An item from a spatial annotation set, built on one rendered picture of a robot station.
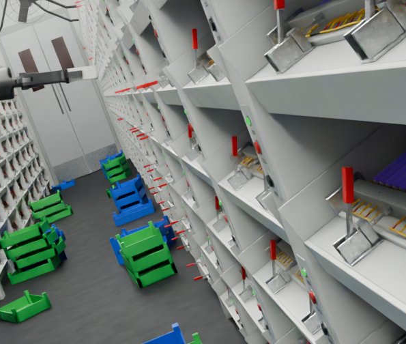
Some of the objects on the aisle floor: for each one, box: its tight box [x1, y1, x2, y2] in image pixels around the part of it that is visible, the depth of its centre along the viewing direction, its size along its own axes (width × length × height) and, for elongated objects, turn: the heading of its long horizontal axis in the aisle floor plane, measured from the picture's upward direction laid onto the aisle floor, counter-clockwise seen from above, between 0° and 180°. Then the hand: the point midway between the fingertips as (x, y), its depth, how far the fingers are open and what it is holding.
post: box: [201, 0, 406, 344], centre depth 104 cm, size 20×9×175 cm, turn 167°
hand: (82, 73), depth 201 cm, fingers open, 3 cm apart
